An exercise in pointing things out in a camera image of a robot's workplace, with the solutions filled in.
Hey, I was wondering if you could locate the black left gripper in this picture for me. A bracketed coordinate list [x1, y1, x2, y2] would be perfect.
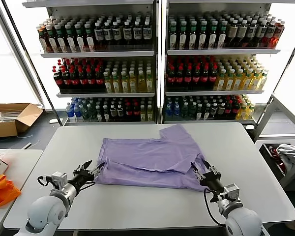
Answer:
[70, 160, 106, 194]

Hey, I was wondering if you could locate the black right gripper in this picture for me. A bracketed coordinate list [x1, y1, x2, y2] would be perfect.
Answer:
[190, 159, 226, 195]

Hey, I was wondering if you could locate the purple t-shirt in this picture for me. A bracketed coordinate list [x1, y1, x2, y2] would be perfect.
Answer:
[94, 124, 213, 193]

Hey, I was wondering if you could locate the black plastic crate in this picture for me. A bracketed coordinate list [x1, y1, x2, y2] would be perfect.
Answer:
[259, 143, 295, 184]

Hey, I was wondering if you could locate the yellow juice bottle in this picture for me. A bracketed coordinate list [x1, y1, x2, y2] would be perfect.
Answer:
[120, 71, 129, 94]
[259, 70, 268, 91]
[104, 71, 113, 94]
[234, 69, 244, 91]
[112, 71, 121, 94]
[246, 103, 256, 120]
[251, 69, 261, 91]
[237, 103, 247, 120]
[129, 71, 138, 94]
[225, 69, 236, 91]
[146, 70, 154, 93]
[216, 69, 226, 91]
[242, 68, 253, 91]
[137, 70, 147, 93]

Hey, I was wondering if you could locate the red crumpled garment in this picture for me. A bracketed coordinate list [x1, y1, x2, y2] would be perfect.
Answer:
[267, 145, 286, 174]

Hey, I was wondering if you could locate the grey metal cart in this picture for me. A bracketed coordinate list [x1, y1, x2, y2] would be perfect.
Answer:
[253, 94, 295, 191]

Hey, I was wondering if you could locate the white crumpled garment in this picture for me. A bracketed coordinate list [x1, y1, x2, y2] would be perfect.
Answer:
[275, 144, 295, 173]

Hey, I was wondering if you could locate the orange white carton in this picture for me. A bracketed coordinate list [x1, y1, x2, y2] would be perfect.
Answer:
[0, 153, 10, 176]

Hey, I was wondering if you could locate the open cardboard box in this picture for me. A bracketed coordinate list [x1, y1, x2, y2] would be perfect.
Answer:
[0, 103, 44, 139]

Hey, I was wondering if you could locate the orange fabric bag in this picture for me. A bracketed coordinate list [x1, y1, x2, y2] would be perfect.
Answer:
[0, 174, 22, 209]

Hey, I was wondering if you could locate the white packing material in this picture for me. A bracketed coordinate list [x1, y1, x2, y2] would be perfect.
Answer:
[0, 110, 24, 123]

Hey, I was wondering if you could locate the white metal shelf rack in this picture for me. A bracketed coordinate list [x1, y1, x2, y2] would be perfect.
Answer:
[22, 0, 161, 126]
[162, 0, 295, 125]

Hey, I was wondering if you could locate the dark bottle green neck label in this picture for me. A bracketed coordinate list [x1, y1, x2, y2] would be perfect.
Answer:
[65, 24, 76, 53]
[198, 21, 208, 49]
[84, 23, 95, 53]
[188, 21, 198, 49]
[168, 21, 177, 49]
[208, 21, 218, 49]
[75, 23, 85, 53]
[46, 24, 57, 53]
[55, 24, 66, 53]
[217, 21, 227, 49]
[178, 21, 188, 49]

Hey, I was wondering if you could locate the dark slanted pole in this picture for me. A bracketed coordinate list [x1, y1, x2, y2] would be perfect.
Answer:
[1, 0, 63, 127]

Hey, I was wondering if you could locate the dark bottle black white label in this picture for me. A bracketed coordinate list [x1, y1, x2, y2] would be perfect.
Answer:
[103, 22, 113, 46]
[265, 21, 275, 48]
[143, 21, 152, 45]
[247, 20, 257, 47]
[123, 21, 133, 46]
[112, 22, 122, 46]
[256, 20, 266, 47]
[133, 21, 143, 46]
[94, 22, 104, 46]

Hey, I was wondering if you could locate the reddish tea bottle white label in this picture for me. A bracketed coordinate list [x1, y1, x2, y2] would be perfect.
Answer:
[38, 25, 48, 54]

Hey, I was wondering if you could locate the dark bottle beige label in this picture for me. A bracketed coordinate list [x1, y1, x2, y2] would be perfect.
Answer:
[237, 20, 247, 47]
[228, 20, 238, 47]

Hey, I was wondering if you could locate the red drink bottle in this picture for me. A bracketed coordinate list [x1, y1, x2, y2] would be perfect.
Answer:
[272, 21, 285, 49]

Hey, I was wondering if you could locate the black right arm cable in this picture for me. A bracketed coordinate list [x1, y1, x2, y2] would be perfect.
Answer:
[203, 188, 227, 226]

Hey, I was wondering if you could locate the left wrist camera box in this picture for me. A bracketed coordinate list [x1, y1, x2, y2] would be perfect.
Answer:
[50, 172, 68, 189]

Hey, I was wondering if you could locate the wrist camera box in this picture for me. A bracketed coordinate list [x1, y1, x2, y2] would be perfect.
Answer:
[50, 172, 68, 189]
[222, 183, 241, 205]

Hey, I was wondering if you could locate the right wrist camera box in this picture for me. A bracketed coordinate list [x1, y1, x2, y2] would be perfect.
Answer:
[222, 183, 241, 205]

